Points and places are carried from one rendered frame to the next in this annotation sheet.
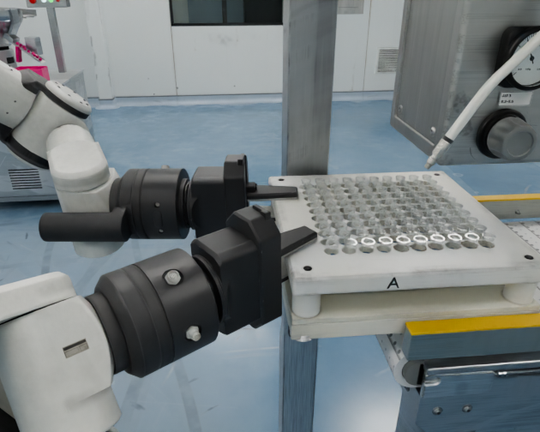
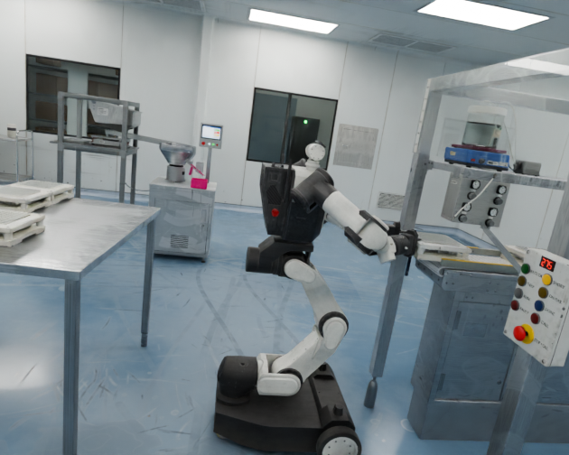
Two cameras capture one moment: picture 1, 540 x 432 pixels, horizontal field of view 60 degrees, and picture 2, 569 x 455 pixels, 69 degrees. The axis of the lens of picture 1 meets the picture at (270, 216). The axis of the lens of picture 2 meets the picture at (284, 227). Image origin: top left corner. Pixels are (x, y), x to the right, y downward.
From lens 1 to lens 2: 153 cm
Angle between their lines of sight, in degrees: 13
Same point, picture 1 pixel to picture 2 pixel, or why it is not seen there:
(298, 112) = (408, 214)
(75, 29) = not seen: hidden behind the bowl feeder
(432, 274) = (447, 247)
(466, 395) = (452, 279)
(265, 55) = not seen: hidden behind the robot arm
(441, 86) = (452, 209)
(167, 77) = (237, 192)
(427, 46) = (450, 203)
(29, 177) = (181, 241)
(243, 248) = (412, 236)
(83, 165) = not seen: hidden behind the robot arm
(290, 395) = (388, 310)
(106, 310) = (393, 240)
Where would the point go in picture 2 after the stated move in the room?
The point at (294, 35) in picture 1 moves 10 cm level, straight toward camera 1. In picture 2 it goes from (411, 194) to (416, 198)
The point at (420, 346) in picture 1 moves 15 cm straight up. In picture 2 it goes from (444, 263) to (452, 229)
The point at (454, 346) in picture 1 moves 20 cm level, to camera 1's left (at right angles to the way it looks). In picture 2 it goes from (451, 264) to (406, 258)
